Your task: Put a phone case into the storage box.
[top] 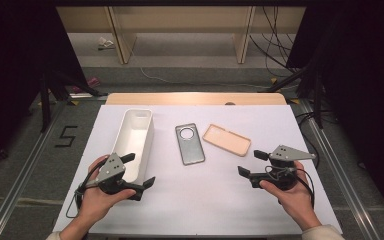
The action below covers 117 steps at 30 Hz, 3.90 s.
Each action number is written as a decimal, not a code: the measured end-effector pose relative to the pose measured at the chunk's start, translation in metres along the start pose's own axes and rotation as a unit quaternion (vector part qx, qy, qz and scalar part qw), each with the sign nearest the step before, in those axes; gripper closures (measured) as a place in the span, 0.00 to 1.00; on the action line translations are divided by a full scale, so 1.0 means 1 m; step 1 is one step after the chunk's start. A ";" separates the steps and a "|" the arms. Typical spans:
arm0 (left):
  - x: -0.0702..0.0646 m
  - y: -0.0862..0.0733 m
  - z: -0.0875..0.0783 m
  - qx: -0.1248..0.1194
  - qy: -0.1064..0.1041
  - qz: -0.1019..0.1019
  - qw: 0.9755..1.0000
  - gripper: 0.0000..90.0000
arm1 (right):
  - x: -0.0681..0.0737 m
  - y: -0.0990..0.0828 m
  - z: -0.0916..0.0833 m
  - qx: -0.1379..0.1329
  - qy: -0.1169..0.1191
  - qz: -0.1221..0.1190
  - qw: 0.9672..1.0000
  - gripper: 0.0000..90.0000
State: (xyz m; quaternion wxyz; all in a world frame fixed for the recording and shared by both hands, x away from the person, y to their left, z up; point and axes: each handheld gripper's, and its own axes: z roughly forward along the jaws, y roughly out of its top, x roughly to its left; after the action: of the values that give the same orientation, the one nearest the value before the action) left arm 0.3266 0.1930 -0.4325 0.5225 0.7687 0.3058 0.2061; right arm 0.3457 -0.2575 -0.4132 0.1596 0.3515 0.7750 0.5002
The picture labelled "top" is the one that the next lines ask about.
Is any black metal stand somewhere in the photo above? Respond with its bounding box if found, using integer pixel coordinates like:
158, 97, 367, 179
39, 68, 108, 133
265, 61, 325, 130

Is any person's right hand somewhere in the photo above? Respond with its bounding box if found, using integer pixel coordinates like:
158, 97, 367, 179
259, 161, 323, 232

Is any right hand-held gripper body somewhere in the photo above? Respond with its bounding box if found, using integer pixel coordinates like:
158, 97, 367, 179
249, 144, 317, 192

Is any grey phone case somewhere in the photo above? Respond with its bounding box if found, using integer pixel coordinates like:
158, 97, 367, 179
174, 122, 206, 166

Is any black curtain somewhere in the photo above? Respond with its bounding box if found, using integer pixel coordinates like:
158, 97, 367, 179
285, 0, 384, 231
0, 0, 88, 176

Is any white table sheet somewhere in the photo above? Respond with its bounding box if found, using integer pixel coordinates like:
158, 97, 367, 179
52, 104, 344, 236

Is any aluminium floor rail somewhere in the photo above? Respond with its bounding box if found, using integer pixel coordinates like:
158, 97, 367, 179
298, 99, 383, 240
0, 99, 68, 240

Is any pink object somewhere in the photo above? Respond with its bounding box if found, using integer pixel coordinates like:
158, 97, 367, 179
72, 76, 101, 94

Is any crumpled white paper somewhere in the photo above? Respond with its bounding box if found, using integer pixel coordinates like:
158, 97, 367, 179
96, 36, 116, 51

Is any wooden table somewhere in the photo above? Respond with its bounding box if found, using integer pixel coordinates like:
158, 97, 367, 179
105, 92, 288, 106

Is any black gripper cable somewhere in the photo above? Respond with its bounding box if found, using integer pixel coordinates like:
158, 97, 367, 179
65, 162, 110, 220
293, 167, 316, 209

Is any person's left hand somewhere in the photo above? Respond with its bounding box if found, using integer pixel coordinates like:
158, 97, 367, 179
76, 154, 137, 223

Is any bundle of black floor cables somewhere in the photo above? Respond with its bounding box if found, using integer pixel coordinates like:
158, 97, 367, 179
248, 6, 302, 78

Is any beige phone case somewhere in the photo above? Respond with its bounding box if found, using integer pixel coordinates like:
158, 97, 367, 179
201, 123, 252, 158

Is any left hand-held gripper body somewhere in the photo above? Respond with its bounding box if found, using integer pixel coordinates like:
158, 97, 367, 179
94, 152, 138, 200

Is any white plastic bin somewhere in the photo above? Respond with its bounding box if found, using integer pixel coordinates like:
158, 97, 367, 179
110, 108, 155, 186

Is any light wooden bench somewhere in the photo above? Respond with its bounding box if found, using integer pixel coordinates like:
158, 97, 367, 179
55, 5, 307, 65

